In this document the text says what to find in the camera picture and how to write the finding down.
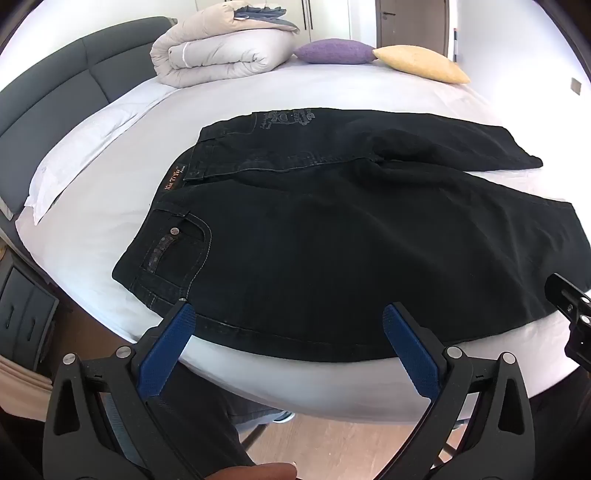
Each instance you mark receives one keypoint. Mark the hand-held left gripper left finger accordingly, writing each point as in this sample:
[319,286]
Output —
[167,347]

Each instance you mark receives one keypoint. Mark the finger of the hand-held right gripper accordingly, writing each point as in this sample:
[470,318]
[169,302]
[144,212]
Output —
[569,301]

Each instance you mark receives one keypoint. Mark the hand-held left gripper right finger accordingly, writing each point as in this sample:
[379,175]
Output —
[411,351]

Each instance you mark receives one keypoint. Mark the black denim pants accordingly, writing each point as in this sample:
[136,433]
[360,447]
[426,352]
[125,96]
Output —
[332,240]

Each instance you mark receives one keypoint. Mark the person's left hand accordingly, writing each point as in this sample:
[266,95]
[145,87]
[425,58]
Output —
[258,473]

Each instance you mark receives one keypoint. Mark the person's left leg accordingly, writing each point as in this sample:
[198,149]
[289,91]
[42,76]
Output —
[217,410]

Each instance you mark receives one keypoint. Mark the person's leg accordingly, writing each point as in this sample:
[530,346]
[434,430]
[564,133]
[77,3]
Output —
[217,410]
[561,434]

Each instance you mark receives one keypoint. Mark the bed with white sheet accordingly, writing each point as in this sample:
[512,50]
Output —
[134,226]

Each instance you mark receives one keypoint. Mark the person's right leg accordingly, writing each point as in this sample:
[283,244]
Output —
[561,434]

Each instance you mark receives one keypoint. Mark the person's shoe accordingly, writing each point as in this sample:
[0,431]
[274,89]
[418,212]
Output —
[282,417]

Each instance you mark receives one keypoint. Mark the dark nightstand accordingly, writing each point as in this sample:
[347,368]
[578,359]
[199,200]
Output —
[25,304]

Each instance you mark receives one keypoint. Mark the white pillow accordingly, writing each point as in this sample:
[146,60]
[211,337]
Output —
[83,157]

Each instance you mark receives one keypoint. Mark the yellow cushion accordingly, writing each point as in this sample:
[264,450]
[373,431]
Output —
[420,63]

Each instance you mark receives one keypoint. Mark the grey padded headboard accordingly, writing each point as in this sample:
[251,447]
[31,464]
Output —
[51,87]

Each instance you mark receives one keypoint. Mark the folded beige duvet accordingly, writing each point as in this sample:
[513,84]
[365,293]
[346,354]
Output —
[217,55]

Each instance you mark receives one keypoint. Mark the purple cushion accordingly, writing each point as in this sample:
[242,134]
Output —
[334,50]

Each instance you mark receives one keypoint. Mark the brown door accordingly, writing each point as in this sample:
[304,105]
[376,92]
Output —
[411,23]

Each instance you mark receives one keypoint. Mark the folded grey-blue cloth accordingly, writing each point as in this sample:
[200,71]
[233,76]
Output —
[263,16]

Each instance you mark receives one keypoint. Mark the white wardrobe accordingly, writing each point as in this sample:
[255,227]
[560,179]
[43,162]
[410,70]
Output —
[323,16]

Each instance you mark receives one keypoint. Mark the wall switch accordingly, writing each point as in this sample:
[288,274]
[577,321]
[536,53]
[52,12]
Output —
[576,86]

